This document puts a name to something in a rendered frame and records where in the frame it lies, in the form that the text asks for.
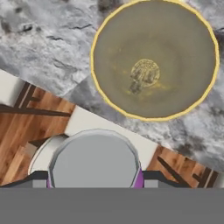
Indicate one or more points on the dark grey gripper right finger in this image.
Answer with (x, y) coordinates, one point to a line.
(154, 178)

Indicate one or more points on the purple soda can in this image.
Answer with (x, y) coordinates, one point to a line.
(94, 160)

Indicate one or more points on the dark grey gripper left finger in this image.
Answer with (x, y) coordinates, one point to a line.
(37, 178)

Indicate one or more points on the olive bowl with yellow rim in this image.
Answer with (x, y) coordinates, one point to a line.
(154, 58)

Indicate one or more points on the white stool with dark legs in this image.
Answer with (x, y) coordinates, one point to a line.
(8, 87)
(116, 125)
(201, 175)

